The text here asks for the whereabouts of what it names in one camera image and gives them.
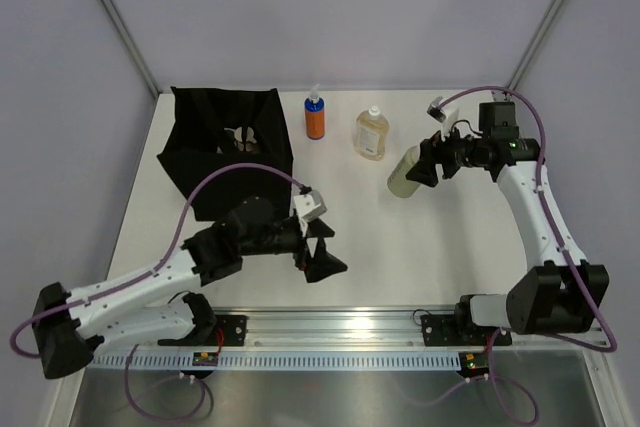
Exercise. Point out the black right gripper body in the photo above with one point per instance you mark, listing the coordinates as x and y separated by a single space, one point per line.
461 153

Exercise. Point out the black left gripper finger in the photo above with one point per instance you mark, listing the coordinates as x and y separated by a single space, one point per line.
321 264
318 229

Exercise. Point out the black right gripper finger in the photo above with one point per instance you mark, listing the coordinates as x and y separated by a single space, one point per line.
424 172
430 148

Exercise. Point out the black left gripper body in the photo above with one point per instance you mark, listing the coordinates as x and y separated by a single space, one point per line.
283 238

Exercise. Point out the green bottle beige cap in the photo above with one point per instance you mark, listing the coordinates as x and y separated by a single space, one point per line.
398 183

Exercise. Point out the white translucent bottle black cap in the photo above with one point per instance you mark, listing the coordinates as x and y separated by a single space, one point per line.
226 143

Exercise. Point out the beige pump bottle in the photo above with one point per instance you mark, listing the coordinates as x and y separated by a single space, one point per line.
245 135

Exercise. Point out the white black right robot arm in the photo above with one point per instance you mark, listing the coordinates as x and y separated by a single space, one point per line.
561 288

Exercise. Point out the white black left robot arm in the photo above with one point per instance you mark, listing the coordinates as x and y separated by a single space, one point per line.
162 303

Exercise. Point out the black canvas bag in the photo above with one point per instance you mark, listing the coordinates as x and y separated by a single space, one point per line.
190 151

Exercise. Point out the clear amber soap bottle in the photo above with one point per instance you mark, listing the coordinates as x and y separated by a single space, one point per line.
371 131

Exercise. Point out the orange blue spray bottle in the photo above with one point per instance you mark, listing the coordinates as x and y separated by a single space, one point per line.
314 109

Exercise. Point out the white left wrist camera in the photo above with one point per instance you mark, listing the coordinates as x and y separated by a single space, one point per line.
308 207

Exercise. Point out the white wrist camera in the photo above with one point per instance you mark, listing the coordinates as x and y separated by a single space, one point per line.
308 207
446 115

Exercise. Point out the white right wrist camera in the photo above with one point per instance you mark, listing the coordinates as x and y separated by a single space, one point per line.
446 115

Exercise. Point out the white slotted cable duct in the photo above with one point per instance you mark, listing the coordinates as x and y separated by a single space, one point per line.
186 360

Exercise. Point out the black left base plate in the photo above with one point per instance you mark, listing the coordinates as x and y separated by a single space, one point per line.
228 329

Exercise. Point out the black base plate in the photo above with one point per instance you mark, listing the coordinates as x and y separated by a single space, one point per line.
228 329
443 330

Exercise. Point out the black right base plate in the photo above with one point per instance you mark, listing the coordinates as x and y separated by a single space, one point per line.
443 330

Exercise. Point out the right aluminium corner post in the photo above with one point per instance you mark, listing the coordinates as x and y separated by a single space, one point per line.
536 42

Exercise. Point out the aluminium corner post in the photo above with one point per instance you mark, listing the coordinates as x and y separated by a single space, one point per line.
126 39
536 42

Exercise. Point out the left aluminium corner post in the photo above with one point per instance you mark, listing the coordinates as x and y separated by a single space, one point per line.
126 39

